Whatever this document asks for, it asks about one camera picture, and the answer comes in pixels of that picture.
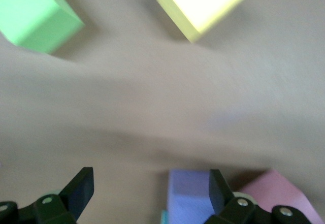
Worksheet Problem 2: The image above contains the green foam block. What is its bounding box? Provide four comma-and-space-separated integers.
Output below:
0, 0, 86, 55

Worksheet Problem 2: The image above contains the purple foam block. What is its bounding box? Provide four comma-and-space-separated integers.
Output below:
166, 169, 217, 224

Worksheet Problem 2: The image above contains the pink foam block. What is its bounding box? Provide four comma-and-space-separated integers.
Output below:
238, 169, 323, 224

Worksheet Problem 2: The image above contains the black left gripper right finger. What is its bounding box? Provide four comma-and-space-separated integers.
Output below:
204, 169, 312, 224

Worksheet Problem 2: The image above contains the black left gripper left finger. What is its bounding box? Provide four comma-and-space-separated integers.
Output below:
0, 167, 94, 224

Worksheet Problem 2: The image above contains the yellow foam block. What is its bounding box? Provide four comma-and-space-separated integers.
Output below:
152, 0, 252, 44

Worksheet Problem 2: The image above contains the brown paper table cover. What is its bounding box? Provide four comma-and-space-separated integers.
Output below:
0, 0, 325, 224

